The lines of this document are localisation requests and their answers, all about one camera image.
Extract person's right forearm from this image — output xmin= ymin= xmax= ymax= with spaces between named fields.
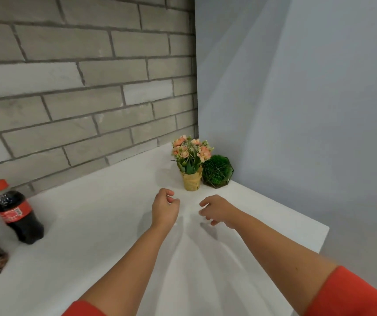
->
xmin=233 ymin=212 xmax=339 ymax=316

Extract cola bottle with red cap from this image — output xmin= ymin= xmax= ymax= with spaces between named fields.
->
xmin=0 ymin=179 xmax=45 ymax=245

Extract person's left forearm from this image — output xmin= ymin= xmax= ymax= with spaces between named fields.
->
xmin=79 ymin=223 xmax=168 ymax=316

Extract person's left hand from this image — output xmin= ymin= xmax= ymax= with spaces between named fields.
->
xmin=151 ymin=188 xmax=181 ymax=233

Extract red sleeve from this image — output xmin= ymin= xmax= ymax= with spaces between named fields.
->
xmin=303 ymin=266 xmax=377 ymax=316
xmin=61 ymin=300 xmax=107 ymax=316

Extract white countertop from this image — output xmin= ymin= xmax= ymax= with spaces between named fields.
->
xmin=0 ymin=142 xmax=330 ymax=316

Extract green plant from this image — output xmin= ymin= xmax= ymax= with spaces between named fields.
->
xmin=201 ymin=154 xmax=235 ymax=189

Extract person's right hand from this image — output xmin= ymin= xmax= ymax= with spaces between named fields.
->
xmin=198 ymin=194 xmax=242 ymax=230

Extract artificial flowers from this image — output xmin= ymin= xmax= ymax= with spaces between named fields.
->
xmin=171 ymin=134 xmax=215 ymax=192

